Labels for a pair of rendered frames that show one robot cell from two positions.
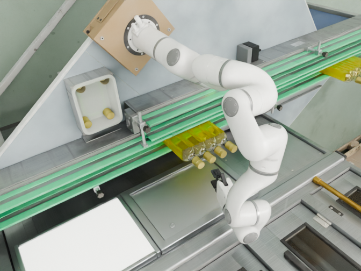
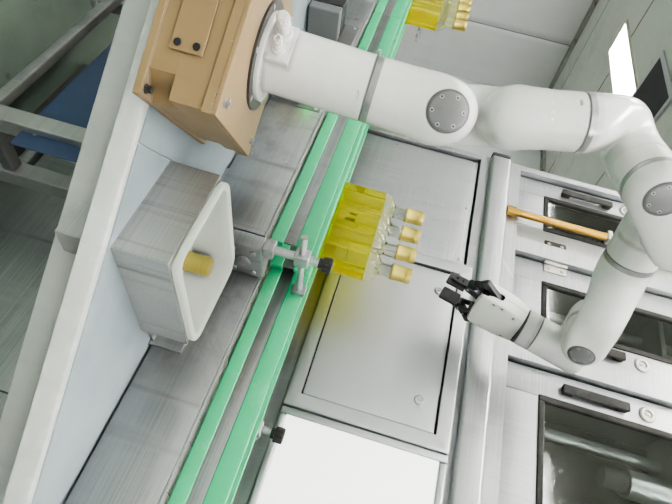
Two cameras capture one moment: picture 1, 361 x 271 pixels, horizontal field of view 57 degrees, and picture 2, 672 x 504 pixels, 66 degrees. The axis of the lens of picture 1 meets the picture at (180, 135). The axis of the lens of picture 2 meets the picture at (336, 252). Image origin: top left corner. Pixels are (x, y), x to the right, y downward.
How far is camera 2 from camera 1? 0.91 m
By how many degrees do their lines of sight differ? 40
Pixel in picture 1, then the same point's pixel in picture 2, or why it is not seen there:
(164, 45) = (399, 84)
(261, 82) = (647, 125)
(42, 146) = (93, 430)
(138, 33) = (289, 57)
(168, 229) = (421, 412)
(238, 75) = (623, 125)
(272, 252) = not seen: hidden behind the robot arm
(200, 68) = (530, 126)
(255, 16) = not seen: outside the picture
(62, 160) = (176, 429)
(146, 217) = (372, 415)
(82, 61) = (137, 175)
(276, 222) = not seen: hidden behind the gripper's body
